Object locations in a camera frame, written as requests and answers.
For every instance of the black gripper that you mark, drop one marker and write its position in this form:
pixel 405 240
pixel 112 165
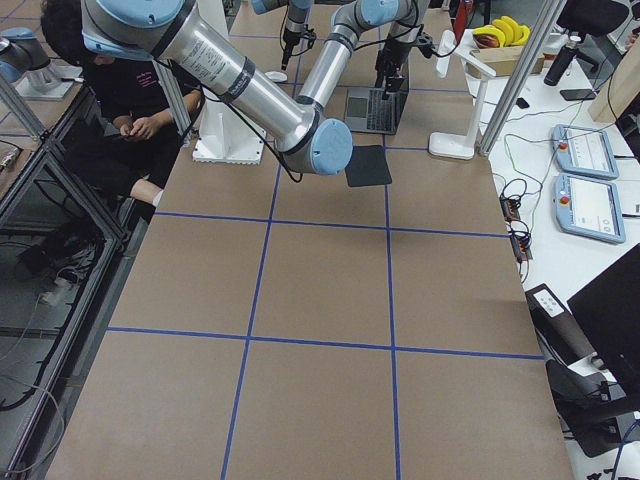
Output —
pixel 391 53
pixel 289 39

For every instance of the white wireless mouse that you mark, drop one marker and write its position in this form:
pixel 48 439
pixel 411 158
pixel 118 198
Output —
pixel 277 76

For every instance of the grey laptop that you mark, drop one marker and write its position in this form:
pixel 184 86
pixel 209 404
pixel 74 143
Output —
pixel 372 110

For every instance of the black mouse pad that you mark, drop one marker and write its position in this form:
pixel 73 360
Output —
pixel 368 167

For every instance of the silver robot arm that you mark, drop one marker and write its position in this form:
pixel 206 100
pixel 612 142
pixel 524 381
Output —
pixel 305 140
pixel 298 10

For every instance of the red cylinder container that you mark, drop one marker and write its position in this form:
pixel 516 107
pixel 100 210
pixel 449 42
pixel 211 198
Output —
pixel 463 15

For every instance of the cardboard box on desk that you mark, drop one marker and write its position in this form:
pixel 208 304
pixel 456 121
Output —
pixel 502 60

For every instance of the yellow bananas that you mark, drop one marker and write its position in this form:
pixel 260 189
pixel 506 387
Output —
pixel 501 32

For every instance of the black water bottle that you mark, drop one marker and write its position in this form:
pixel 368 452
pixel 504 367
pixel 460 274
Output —
pixel 562 61

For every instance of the black smartphone on desk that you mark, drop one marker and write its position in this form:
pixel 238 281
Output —
pixel 581 94

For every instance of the seated person in black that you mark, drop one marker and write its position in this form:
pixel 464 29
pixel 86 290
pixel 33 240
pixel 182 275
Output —
pixel 138 163

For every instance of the teach pendant far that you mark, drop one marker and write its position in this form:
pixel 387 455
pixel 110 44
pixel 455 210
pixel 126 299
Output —
pixel 584 151

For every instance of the teach pendant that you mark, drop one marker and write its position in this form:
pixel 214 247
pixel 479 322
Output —
pixel 589 207
pixel 584 151

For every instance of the teach pendant near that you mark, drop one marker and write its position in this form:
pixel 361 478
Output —
pixel 589 207

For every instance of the black monitor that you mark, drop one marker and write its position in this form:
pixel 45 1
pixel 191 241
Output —
pixel 607 311

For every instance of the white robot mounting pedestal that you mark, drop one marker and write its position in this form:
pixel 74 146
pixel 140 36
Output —
pixel 224 137

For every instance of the aluminium frame post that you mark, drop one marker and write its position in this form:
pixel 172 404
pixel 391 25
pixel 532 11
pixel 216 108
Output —
pixel 547 18

